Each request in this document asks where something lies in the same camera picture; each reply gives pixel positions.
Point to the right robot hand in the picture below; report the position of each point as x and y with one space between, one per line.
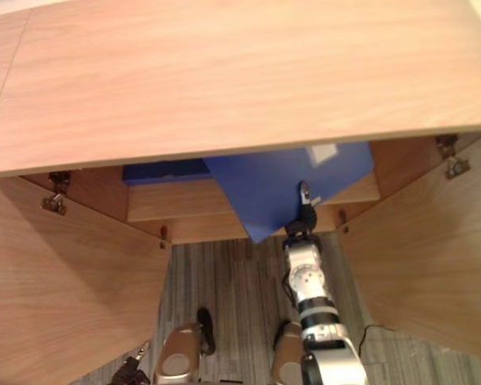
305 208

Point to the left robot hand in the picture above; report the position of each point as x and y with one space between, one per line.
130 367

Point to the blue file folder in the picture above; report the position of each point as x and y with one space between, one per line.
280 188

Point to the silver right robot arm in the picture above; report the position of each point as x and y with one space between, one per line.
324 313

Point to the brass door hinge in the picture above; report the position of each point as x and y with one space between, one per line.
452 156
163 236
343 221
56 192

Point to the wooden cabinet door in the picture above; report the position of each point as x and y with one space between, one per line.
64 276
425 248

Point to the light wooden cabinet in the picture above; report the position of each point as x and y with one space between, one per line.
232 80

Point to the blue file box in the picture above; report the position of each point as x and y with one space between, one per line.
164 172

